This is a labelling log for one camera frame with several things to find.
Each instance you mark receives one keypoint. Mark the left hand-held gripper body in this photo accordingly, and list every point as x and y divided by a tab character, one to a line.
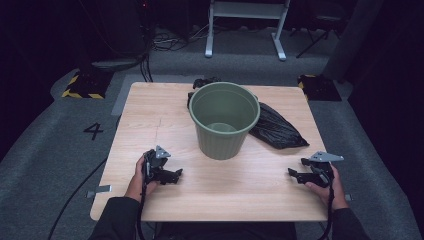
152	163

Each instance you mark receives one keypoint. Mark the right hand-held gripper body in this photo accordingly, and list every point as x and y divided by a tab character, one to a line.
323	170

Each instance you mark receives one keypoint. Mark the black plastic garbage bag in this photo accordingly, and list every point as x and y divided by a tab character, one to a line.
277	130

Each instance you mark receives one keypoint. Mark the green plastic trash bin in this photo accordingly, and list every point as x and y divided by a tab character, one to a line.
220	113

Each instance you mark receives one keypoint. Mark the person's left hand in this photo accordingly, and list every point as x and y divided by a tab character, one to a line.
136	186

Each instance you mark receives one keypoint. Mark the person's right hand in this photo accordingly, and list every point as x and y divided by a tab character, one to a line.
337	195

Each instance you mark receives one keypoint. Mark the small grey tape piece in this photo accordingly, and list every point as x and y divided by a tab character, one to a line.
348	197

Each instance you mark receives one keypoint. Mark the grey tape strip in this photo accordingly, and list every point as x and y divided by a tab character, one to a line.
100	190

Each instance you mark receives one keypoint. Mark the person's legs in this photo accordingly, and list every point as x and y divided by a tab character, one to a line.
226	231

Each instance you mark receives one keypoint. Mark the black tripod stand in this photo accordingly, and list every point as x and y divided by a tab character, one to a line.
315	41

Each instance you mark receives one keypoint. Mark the dark equipment rack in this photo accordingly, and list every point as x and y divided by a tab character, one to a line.
120	33

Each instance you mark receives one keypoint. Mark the grey curtain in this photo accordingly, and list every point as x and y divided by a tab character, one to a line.
353	36

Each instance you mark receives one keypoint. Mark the black yellow striped base plate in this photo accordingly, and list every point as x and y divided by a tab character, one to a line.
88	85
320	88

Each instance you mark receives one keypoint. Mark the white metal table frame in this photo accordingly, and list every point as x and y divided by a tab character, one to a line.
246	10

